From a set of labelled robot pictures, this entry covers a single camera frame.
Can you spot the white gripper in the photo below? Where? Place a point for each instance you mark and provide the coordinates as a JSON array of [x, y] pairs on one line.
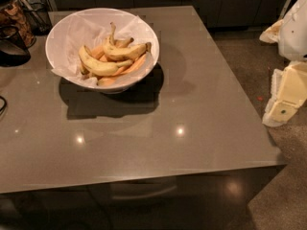
[[295, 35]]

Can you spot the spotted yellow banana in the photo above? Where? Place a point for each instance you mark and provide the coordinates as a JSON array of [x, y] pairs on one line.
[[120, 54]]

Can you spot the orange banana right side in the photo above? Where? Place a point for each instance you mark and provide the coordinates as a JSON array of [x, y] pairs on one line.
[[136, 65]]

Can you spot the orange banana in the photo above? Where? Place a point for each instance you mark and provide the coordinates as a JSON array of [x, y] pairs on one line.
[[136, 65], [106, 81], [97, 52]]

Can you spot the white bowl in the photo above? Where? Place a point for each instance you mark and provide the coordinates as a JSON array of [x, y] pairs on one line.
[[64, 42]]

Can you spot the orange banana bottom front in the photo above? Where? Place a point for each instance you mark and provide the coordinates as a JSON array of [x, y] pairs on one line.
[[106, 81]]

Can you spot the orange banana middle left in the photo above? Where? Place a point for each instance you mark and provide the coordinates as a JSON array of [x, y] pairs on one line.
[[97, 52]]

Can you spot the yellow banana front left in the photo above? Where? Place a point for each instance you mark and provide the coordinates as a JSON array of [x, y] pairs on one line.
[[100, 68]]

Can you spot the white paper liner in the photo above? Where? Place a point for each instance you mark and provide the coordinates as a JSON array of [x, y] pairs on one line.
[[80, 29]]

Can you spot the patterned brown canister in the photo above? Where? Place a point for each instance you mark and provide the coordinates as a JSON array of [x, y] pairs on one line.
[[11, 13]]

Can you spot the black wire basket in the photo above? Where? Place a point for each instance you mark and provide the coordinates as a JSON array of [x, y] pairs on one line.
[[38, 18]]

